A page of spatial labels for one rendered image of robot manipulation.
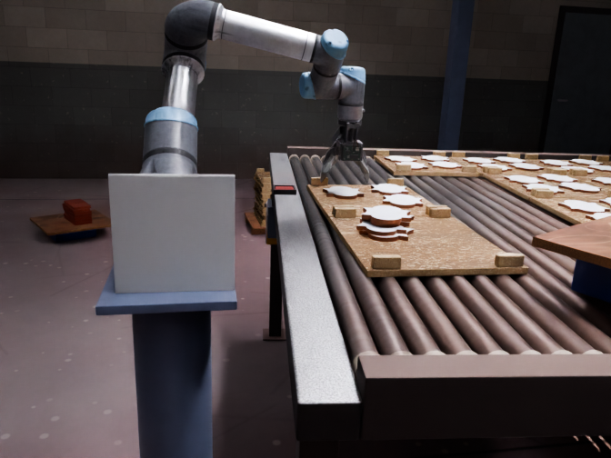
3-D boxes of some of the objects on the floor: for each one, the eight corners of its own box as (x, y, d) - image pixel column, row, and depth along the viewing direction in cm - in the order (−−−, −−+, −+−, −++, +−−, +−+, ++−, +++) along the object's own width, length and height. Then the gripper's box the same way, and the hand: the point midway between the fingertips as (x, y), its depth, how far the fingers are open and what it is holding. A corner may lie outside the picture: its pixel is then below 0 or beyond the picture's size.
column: (91, 675, 125) (56, 320, 100) (115, 538, 161) (95, 252, 136) (261, 650, 132) (267, 311, 107) (247, 523, 168) (250, 248, 143)
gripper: (320, 122, 162) (316, 187, 169) (385, 123, 165) (380, 188, 172) (315, 117, 170) (312, 180, 177) (378, 118, 173) (373, 181, 180)
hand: (344, 182), depth 177 cm, fingers open, 14 cm apart
